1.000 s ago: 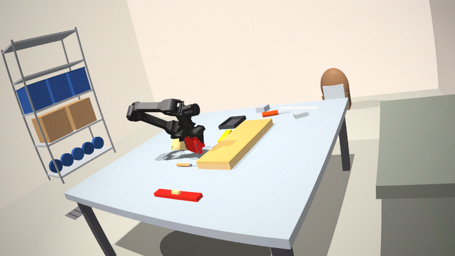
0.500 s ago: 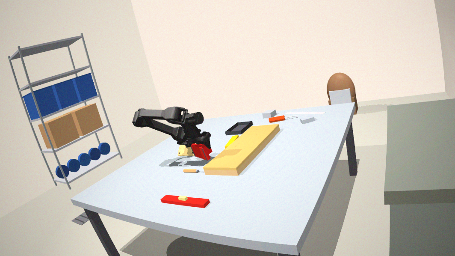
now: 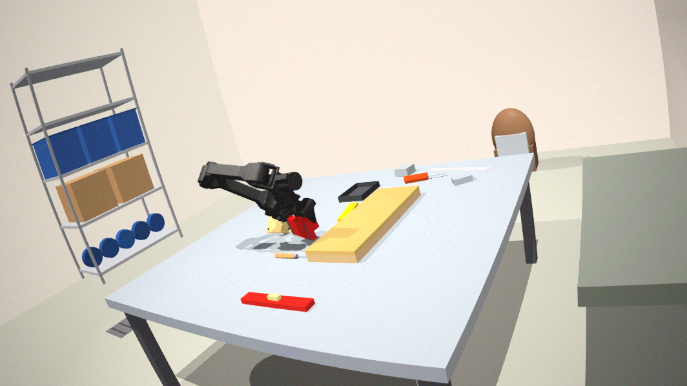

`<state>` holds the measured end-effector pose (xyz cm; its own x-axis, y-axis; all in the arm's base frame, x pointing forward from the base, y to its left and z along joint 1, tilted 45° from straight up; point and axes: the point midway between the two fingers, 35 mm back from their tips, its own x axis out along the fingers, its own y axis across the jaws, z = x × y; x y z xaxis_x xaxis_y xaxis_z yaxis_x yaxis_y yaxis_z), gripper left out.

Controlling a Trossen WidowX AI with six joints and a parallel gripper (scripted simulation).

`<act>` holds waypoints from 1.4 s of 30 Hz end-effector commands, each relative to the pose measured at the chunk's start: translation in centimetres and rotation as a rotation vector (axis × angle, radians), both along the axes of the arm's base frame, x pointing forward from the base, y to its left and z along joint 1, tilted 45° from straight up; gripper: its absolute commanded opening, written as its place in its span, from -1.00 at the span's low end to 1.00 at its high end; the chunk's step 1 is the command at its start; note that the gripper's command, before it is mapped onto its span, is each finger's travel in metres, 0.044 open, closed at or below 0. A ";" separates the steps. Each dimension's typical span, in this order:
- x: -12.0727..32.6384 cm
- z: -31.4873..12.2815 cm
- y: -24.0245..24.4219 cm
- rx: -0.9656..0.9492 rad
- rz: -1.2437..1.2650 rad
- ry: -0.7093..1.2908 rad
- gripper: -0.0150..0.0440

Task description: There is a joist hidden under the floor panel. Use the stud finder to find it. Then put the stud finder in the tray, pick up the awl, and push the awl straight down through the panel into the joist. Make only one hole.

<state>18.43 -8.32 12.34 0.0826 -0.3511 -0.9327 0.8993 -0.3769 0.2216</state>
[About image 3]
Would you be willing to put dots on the orange hexagonal rod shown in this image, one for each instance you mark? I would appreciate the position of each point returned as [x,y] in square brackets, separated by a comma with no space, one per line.
[419,177]

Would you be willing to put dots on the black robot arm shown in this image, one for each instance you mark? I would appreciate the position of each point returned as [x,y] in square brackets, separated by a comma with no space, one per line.
[215,175]

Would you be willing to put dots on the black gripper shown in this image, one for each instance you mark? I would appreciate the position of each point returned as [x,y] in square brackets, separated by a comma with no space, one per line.
[303,208]

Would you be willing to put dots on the red flat bar with yellow block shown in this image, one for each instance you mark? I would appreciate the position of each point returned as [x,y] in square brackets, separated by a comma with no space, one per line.
[277,301]

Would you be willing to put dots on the awl with tan handle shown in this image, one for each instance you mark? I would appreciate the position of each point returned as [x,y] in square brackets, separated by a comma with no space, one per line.
[286,255]

